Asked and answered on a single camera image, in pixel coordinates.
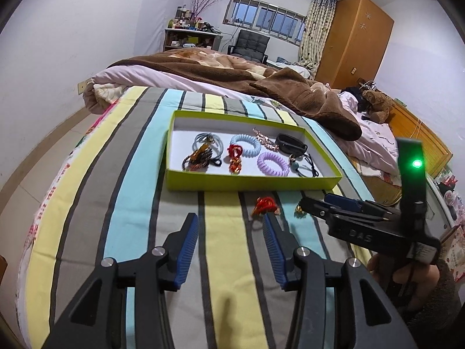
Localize lime green shallow box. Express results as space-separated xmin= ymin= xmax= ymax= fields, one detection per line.
xmin=166 ymin=110 xmax=342 ymax=191

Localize barred window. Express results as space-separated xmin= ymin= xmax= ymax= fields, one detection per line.
xmin=222 ymin=0 xmax=306 ymax=45

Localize cluttered desk shelf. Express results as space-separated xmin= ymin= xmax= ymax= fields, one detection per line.
xmin=163 ymin=6 xmax=223 ymax=51

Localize brown fleece blanket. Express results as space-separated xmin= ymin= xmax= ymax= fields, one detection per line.
xmin=113 ymin=47 xmax=362 ymax=141

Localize black cord teal pendant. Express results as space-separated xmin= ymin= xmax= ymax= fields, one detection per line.
xmin=289 ymin=154 xmax=319 ymax=178

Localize wooden bed frame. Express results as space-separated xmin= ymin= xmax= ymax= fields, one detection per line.
xmin=362 ymin=101 xmax=455 ymax=204

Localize striped bed sheet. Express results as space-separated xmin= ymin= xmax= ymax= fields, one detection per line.
xmin=17 ymin=87 xmax=371 ymax=348

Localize light blue spiral hair tie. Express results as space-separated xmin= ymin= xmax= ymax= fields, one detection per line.
xmin=229 ymin=133 xmax=263 ymax=159

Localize rose gold chain bracelet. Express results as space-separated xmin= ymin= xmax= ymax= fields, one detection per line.
xmin=252 ymin=127 xmax=281 ymax=152

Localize small black gold charm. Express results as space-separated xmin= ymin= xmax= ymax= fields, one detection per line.
xmin=295 ymin=205 xmax=306 ymax=216

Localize dark bead bracelet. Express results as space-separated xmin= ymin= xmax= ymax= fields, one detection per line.
xmin=181 ymin=144 xmax=223 ymax=173

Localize black headband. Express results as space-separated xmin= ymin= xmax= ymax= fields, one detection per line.
xmin=275 ymin=133 xmax=307 ymax=158

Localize person's right hand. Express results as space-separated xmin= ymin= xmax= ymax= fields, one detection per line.
xmin=367 ymin=254 xmax=441 ymax=313

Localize brown teddy bear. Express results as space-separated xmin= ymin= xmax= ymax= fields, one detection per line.
xmin=362 ymin=90 xmax=394 ymax=124

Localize red knotted cord bracelet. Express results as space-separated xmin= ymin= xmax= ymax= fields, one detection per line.
xmin=226 ymin=143 xmax=244 ymax=175

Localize wooden wardrobe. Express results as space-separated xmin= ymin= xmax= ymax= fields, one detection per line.
xmin=315 ymin=0 xmax=394 ymax=89

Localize grey hair tie rings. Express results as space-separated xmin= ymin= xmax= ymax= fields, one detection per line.
xmin=192 ymin=132 xmax=224 ymax=155

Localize purple spiral hair tie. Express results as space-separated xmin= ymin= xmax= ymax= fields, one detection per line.
xmin=256 ymin=150 xmax=291 ymax=178

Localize floral curtain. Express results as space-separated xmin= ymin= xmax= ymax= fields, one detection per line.
xmin=298 ymin=0 xmax=338 ymax=79

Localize black office chair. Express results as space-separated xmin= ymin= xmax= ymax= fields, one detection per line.
xmin=227 ymin=29 xmax=269 ymax=64

